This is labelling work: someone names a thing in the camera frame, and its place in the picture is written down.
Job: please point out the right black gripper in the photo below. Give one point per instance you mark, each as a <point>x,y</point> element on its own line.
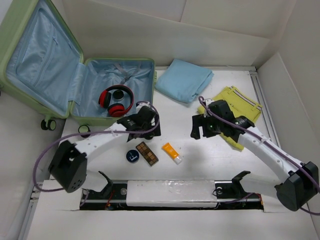
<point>199,120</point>

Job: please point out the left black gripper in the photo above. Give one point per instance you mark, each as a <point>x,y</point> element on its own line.
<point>153,133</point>

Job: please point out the brown eyeshadow palette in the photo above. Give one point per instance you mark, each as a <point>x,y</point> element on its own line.
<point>147,153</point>

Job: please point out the red black headphones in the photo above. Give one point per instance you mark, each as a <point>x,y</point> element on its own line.
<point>111,99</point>

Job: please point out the orange sunscreen tube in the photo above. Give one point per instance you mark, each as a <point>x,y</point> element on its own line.
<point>172,153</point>

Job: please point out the dark blue round tin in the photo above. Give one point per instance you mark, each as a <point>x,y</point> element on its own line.
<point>132,156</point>

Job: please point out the light blue cloth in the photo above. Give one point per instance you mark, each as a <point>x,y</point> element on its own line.
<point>183,81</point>

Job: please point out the yellow shorts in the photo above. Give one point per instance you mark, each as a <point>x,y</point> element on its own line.
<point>240,104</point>

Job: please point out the green hard-shell suitcase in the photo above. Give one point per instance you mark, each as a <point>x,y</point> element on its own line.
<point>43,66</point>

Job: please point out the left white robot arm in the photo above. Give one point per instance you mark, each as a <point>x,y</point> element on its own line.
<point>69,165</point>

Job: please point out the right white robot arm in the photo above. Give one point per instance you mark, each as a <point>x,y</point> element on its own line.
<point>297,182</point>

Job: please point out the white foam block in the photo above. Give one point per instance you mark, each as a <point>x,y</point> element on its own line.
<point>171,193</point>

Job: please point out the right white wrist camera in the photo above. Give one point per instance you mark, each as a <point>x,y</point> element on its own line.
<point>205,105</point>

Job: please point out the metal base rail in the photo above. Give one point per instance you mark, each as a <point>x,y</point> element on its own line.
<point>88,200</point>

